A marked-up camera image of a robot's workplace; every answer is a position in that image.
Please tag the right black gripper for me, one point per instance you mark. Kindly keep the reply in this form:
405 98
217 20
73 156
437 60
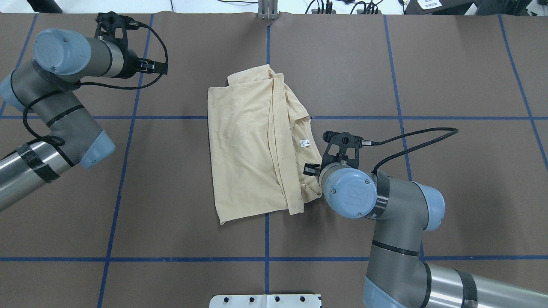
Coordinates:
311 170

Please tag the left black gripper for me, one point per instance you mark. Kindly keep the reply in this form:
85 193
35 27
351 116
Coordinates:
129 67

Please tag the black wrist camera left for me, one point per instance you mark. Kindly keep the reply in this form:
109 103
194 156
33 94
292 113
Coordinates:
113 28

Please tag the brown paper table cover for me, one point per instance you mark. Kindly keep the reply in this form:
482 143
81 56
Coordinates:
140 229

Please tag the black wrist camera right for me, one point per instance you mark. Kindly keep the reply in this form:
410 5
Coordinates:
342 148

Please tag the aluminium frame post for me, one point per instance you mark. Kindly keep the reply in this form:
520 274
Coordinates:
268 9

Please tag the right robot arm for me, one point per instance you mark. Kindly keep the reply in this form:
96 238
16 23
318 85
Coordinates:
395 276

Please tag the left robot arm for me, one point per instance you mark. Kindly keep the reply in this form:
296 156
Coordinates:
64 132

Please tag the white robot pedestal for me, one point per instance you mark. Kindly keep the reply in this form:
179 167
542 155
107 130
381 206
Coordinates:
266 301

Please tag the beige long sleeve shirt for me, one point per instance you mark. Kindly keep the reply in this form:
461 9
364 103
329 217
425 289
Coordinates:
260 139

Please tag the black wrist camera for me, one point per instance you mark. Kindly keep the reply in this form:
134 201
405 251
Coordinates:
113 28
342 148

